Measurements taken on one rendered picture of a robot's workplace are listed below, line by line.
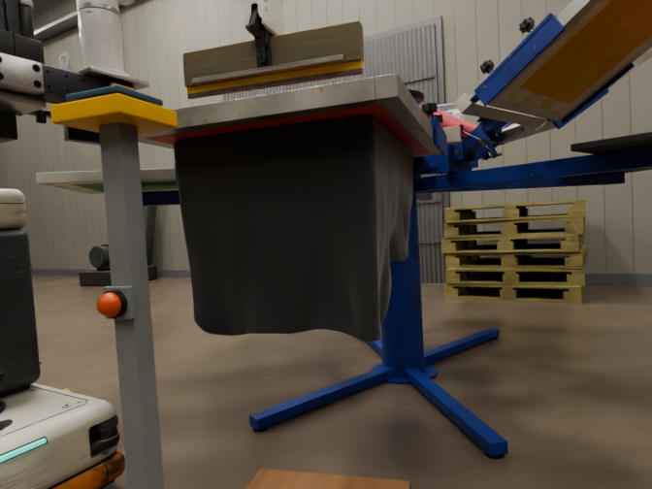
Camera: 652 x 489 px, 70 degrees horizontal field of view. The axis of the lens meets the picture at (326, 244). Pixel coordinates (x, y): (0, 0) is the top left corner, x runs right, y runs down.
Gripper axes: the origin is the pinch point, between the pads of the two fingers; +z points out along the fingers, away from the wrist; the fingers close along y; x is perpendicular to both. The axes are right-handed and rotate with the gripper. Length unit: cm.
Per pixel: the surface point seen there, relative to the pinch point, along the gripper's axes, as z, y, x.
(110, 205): 30.1, 33.5, -12.2
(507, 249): 67, -328, 55
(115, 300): 44, 36, -10
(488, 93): -4, -71, 43
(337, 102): 14.2, 14.2, 19.3
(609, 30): -20, -78, 79
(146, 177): 15, -52, -78
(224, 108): 12.5, 14.3, -2.5
